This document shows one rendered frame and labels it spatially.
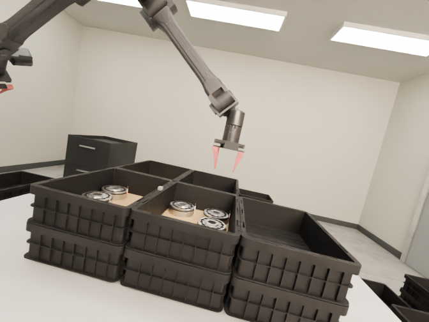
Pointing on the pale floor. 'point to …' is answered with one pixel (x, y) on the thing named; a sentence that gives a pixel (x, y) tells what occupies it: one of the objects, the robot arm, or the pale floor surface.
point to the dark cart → (96, 153)
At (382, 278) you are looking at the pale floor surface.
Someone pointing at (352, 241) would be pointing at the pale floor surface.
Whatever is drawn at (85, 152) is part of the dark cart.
